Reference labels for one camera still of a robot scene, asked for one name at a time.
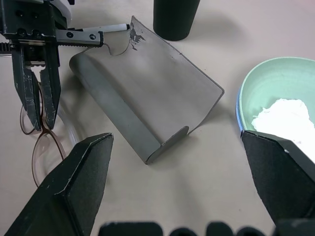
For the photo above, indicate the brown thin-framed glasses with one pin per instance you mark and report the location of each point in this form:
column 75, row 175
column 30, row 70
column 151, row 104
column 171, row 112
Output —
column 45, row 132

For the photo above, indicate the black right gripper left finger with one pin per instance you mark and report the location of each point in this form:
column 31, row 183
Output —
column 73, row 186

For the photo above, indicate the black cup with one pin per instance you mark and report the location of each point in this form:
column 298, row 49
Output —
column 174, row 17

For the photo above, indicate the white crumpled paper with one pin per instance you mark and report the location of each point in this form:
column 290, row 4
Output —
column 288, row 115

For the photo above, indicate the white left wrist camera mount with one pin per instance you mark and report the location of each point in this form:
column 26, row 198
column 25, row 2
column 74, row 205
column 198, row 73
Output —
column 64, row 8

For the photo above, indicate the white marker with black cap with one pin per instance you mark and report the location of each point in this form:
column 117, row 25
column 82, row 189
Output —
column 113, row 27

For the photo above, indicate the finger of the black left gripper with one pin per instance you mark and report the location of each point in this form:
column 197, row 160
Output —
column 52, row 98

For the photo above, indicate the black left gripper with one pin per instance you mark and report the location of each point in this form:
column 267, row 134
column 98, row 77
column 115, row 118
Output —
column 27, row 19

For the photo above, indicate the light green bowl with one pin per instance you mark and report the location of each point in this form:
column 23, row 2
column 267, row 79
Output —
column 265, row 81

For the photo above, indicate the blue plate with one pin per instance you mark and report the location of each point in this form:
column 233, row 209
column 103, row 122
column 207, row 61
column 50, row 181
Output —
column 237, row 110

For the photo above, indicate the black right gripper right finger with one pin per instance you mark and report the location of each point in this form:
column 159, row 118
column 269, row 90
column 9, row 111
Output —
column 278, row 177

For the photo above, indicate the grey open glasses case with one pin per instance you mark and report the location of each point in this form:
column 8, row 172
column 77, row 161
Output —
column 152, row 81

